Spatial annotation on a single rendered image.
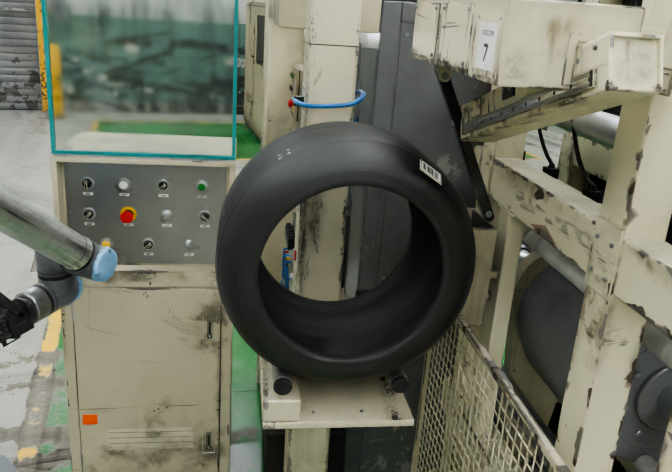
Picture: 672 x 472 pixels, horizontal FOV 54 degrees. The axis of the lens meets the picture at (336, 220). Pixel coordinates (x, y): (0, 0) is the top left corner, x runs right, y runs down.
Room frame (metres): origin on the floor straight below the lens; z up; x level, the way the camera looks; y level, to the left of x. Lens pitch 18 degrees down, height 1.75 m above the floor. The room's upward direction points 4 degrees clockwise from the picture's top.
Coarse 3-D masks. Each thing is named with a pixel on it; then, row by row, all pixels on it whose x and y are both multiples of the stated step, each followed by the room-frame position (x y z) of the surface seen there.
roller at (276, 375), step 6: (276, 372) 1.37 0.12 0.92; (282, 372) 1.37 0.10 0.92; (276, 378) 1.35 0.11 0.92; (282, 378) 1.34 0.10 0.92; (288, 378) 1.35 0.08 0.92; (276, 384) 1.33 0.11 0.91; (282, 384) 1.34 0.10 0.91; (288, 384) 1.34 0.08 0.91; (276, 390) 1.33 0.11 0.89; (282, 390) 1.34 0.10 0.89; (288, 390) 1.34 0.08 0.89
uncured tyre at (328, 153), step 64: (320, 128) 1.50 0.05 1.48; (256, 192) 1.33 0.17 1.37; (320, 192) 1.32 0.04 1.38; (448, 192) 1.39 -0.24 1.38; (256, 256) 1.30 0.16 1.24; (448, 256) 1.36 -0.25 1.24; (256, 320) 1.30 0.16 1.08; (320, 320) 1.61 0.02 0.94; (384, 320) 1.60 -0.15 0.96; (448, 320) 1.37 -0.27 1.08
